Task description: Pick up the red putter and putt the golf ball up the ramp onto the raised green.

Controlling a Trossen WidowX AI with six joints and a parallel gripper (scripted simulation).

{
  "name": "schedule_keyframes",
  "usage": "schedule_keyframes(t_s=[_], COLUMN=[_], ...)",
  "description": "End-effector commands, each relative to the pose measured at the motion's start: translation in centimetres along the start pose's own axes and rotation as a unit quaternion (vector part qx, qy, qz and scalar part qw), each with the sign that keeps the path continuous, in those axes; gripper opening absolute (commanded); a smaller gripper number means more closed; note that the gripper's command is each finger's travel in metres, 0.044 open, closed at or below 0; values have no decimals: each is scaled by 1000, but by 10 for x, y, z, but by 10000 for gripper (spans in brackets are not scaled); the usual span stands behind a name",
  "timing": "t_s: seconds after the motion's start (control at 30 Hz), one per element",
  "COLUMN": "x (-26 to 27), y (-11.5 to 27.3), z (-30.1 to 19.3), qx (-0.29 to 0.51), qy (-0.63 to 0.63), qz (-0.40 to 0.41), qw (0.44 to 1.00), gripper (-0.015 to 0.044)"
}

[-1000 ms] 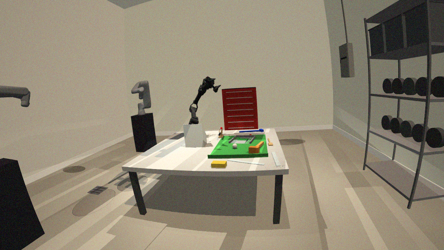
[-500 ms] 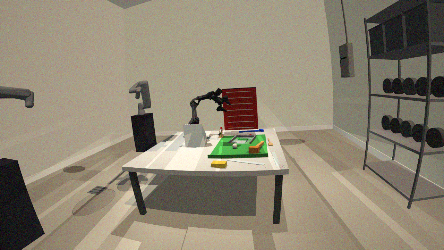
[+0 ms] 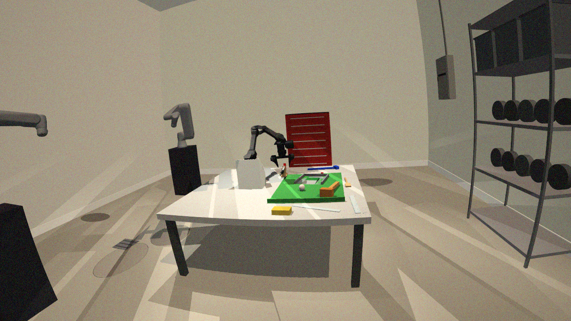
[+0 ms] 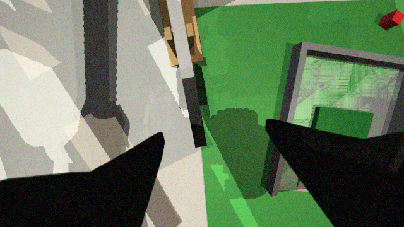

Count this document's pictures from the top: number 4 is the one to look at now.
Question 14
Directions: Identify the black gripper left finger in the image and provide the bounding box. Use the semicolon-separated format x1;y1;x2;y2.
0;132;165;227

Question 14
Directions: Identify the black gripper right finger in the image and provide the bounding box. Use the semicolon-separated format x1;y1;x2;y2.
266;119;404;227

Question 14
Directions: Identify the red block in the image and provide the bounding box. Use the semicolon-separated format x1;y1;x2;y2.
378;10;404;29

